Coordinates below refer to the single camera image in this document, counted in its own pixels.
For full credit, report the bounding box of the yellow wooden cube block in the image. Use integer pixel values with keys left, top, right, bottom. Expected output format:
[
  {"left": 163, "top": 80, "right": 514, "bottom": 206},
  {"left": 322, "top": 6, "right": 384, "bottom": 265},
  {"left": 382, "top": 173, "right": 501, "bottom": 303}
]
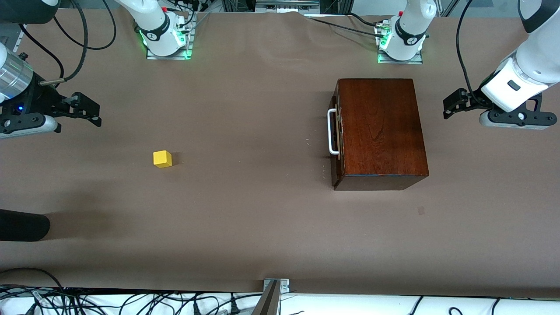
[{"left": 153, "top": 150, "right": 173, "bottom": 168}]

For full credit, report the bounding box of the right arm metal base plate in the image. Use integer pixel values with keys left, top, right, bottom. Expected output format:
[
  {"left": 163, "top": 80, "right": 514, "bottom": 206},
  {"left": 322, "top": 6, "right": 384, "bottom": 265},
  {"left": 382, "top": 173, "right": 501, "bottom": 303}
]
[{"left": 147, "top": 26, "right": 194, "bottom": 60}]

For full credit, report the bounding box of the dark brown wooden cabinet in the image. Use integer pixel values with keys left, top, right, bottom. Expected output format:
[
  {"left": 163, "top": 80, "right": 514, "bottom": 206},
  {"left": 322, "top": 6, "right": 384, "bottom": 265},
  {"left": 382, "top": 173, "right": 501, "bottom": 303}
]
[{"left": 331, "top": 79, "right": 429, "bottom": 191}]

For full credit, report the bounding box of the black cylindrical pole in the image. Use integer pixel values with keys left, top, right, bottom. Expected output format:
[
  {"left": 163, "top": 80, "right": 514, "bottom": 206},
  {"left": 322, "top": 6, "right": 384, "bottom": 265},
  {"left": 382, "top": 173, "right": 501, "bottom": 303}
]
[{"left": 0, "top": 209, "right": 51, "bottom": 242}]

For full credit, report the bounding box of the brown paper table cover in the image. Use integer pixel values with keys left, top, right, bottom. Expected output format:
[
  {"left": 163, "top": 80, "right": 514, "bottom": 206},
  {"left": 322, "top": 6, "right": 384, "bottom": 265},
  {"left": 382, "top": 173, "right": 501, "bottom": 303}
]
[{"left": 0, "top": 9, "right": 560, "bottom": 299}]

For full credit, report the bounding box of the aluminium frame with electronics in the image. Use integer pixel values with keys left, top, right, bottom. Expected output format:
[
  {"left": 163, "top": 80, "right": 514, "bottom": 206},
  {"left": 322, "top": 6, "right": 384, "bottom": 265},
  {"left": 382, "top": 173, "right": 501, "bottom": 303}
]
[{"left": 221, "top": 0, "right": 350, "bottom": 14}]

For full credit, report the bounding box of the black cable with metal ferrule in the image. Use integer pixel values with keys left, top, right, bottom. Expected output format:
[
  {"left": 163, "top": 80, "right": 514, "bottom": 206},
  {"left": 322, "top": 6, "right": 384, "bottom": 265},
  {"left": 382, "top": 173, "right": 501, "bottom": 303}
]
[{"left": 38, "top": 0, "right": 89, "bottom": 84}]

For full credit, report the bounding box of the black looping cable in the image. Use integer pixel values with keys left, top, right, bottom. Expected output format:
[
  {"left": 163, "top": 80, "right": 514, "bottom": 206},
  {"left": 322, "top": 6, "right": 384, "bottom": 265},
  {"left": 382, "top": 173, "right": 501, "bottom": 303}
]
[{"left": 52, "top": 0, "right": 117, "bottom": 50}]

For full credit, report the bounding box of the aluminium extrusion rail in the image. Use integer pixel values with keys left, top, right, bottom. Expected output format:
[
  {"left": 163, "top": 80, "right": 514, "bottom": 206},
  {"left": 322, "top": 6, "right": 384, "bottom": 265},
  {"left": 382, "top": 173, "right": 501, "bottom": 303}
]
[{"left": 13, "top": 24, "right": 28, "bottom": 54}]

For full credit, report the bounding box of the wooden drawer with white handle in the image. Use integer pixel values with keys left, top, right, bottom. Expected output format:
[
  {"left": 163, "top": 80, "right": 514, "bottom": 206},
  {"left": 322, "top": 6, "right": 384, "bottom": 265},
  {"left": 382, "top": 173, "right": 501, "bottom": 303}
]
[{"left": 328, "top": 85, "right": 346, "bottom": 184}]

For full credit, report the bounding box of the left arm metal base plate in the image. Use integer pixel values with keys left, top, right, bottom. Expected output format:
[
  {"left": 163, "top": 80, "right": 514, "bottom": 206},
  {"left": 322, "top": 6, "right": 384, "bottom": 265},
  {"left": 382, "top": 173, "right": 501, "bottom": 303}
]
[{"left": 378, "top": 50, "right": 424, "bottom": 65}]

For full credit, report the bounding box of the aluminium profile with bracket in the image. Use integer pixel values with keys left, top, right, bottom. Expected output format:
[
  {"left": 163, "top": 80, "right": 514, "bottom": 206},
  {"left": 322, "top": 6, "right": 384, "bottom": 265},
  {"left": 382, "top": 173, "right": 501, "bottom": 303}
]
[{"left": 252, "top": 278, "right": 290, "bottom": 315}]

